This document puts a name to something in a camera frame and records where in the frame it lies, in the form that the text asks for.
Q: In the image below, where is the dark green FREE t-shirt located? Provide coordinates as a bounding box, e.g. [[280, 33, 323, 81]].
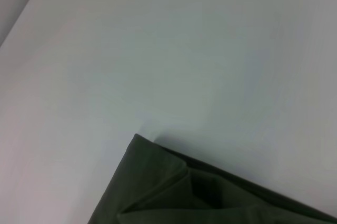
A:
[[88, 133, 337, 224]]

